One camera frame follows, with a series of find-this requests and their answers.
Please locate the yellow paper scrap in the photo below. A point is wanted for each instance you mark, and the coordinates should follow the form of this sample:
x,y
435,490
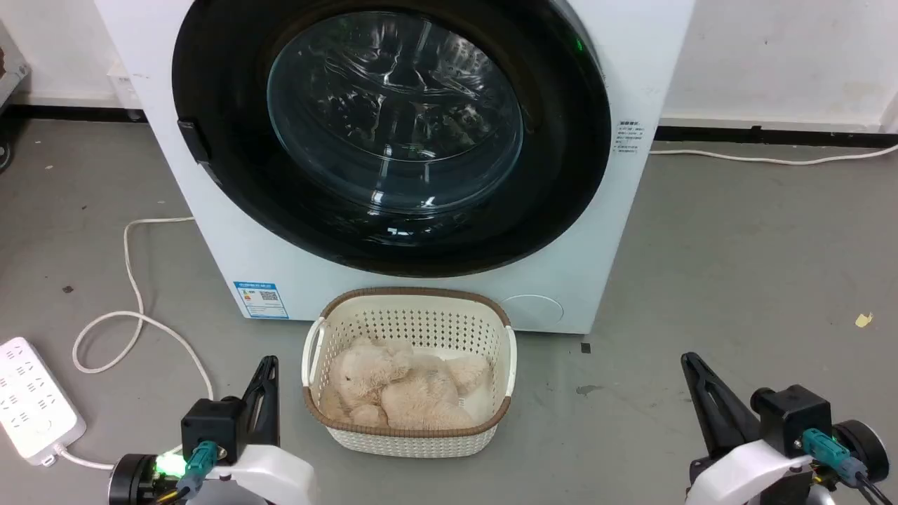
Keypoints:
x,y
863,320

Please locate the white warning text sticker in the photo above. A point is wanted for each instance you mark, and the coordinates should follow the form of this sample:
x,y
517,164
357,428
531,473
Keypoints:
x,y
628,137

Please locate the grey metal rack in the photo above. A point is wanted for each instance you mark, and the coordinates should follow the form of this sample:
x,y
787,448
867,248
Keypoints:
x,y
8,73

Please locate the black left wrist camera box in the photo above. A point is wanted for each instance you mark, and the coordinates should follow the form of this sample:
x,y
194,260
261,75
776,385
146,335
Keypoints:
x,y
210,424

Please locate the beige plush toy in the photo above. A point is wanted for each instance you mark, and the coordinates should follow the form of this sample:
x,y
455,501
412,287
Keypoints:
x,y
400,389

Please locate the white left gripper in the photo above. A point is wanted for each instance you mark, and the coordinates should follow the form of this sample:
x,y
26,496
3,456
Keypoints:
x,y
270,473

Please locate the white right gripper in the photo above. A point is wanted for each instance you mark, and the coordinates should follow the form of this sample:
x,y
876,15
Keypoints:
x,y
747,477

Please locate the round white filter cover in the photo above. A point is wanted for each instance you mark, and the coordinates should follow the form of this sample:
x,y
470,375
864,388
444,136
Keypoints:
x,y
533,311

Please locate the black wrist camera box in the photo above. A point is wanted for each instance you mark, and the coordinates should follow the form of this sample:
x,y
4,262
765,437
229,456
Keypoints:
x,y
793,414
210,424

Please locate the white front-load washing machine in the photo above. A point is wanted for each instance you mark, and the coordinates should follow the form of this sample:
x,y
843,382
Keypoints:
x,y
210,231

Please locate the blue energy label sticker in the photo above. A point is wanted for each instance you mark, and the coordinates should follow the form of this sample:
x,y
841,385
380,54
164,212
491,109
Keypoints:
x,y
261,300

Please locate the white power strip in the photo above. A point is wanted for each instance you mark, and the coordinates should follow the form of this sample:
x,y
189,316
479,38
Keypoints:
x,y
31,400

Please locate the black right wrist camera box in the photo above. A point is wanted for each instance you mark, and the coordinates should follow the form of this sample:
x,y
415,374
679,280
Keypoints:
x,y
793,414

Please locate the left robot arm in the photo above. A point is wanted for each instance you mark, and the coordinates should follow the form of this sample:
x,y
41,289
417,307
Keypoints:
x,y
133,480

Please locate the round black glass washer door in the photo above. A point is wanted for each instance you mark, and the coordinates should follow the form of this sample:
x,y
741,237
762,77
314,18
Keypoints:
x,y
393,119

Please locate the white perforated laundry basket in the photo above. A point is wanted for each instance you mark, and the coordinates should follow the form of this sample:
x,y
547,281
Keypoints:
x,y
410,322

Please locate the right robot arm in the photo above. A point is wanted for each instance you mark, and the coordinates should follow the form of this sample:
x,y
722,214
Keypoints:
x,y
863,449

